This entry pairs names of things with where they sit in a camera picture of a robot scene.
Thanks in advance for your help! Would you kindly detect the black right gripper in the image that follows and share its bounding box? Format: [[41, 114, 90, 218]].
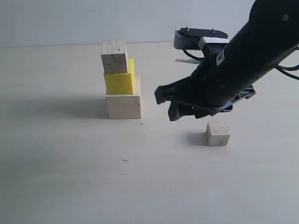
[[155, 46, 256, 121]]

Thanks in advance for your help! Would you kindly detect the small pale wooden cube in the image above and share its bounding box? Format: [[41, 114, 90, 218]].
[[206, 120, 230, 147]]

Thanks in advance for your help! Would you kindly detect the large natural wooden cube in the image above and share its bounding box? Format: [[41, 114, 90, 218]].
[[105, 75, 142, 120]]

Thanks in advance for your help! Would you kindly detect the yellow painted wooden cube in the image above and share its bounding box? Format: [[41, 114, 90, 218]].
[[103, 58, 136, 95]]

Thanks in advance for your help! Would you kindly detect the small wooden cube with marks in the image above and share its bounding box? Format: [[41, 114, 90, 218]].
[[101, 41, 128, 74]]

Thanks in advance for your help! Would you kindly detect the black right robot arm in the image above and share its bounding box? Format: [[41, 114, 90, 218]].
[[154, 0, 299, 121]]

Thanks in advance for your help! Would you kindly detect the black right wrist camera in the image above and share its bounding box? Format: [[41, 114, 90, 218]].
[[173, 27, 229, 61]]

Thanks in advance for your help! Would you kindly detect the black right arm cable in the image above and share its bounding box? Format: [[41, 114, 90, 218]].
[[275, 45, 299, 81]]

